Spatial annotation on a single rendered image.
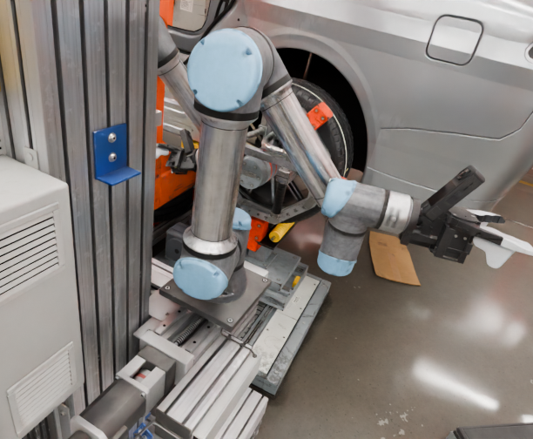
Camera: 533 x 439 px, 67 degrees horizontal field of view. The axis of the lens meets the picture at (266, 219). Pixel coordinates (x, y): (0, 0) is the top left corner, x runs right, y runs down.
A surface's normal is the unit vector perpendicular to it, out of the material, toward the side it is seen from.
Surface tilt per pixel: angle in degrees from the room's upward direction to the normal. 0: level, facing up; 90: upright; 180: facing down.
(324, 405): 0
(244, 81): 83
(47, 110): 90
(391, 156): 90
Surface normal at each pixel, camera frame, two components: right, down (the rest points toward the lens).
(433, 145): -0.41, 0.40
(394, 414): 0.18, -0.84
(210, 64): -0.19, 0.35
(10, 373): 0.88, 0.36
